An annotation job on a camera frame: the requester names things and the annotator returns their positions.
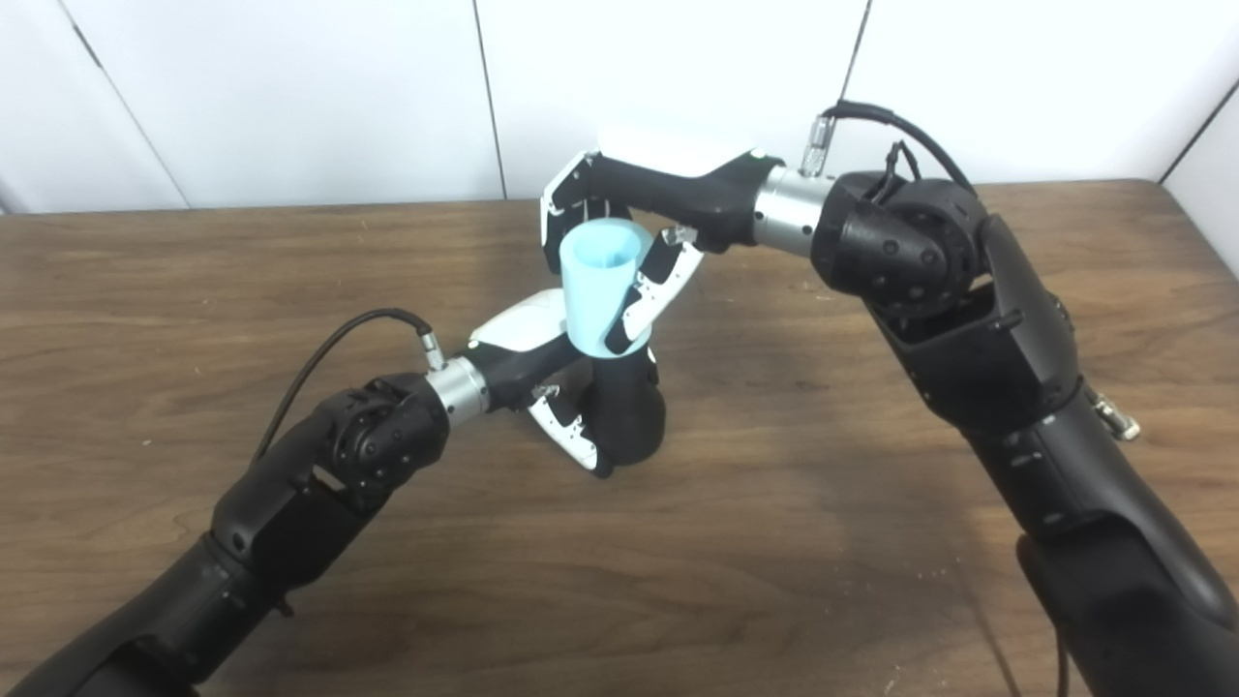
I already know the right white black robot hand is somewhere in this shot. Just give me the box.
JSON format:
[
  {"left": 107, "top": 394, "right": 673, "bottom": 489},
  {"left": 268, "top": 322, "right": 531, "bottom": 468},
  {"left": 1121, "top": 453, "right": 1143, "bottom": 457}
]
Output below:
[{"left": 539, "top": 126, "right": 785, "bottom": 354}]

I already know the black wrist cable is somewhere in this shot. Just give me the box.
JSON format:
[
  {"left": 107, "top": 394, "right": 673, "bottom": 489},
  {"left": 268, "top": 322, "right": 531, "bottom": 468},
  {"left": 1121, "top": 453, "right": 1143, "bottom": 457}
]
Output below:
[
  {"left": 252, "top": 309, "right": 448, "bottom": 461},
  {"left": 799, "top": 101, "right": 977, "bottom": 197}
]

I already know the light-blue hose piece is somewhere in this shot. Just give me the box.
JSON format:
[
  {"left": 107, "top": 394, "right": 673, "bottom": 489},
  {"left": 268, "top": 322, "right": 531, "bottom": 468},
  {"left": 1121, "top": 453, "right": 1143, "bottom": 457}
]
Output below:
[{"left": 559, "top": 219, "right": 657, "bottom": 361}]

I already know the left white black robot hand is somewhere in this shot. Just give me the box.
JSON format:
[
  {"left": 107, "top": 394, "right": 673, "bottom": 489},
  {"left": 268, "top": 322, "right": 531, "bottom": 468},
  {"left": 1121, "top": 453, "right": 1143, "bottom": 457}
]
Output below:
[{"left": 467, "top": 288, "right": 659, "bottom": 478}]

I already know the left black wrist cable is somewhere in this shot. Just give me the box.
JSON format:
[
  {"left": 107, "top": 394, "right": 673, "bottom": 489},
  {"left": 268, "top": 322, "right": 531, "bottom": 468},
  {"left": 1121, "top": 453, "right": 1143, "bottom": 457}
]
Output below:
[{"left": 252, "top": 309, "right": 448, "bottom": 461}]

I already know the black funnel-shaped nozzle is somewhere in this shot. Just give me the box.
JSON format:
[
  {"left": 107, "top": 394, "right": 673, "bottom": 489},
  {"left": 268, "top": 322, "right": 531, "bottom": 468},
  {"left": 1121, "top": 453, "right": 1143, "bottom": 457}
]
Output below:
[{"left": 586, "top": 341, "right": 667, "bottom": 466}]

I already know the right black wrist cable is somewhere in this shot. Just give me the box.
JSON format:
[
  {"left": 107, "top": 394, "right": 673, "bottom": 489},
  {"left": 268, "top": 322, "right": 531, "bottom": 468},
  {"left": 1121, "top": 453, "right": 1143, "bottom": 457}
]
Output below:
[{"left": 799, "top": 101, "right": 977, "bottom": 197}]

